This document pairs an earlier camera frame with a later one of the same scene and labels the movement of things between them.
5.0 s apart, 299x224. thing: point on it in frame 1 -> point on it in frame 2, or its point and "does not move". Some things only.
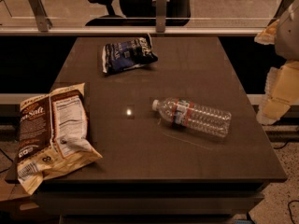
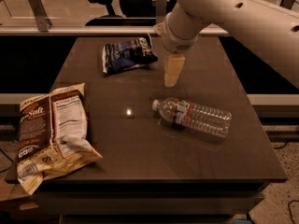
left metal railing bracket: (44, 22) does not move
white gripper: (288, 38) -> (176, 41)
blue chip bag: (127, 54) does not move
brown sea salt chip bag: (53, 133) does not move
